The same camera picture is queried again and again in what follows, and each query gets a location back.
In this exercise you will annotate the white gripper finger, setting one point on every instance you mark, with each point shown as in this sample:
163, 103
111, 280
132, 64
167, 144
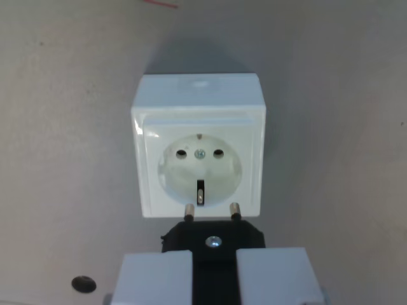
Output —
152, 279
273, 276

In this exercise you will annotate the white wall socket box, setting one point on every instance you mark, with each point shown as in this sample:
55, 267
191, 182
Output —
197, 127

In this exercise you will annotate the black two-pin power plug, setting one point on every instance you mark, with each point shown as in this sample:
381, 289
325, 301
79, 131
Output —
213, 235

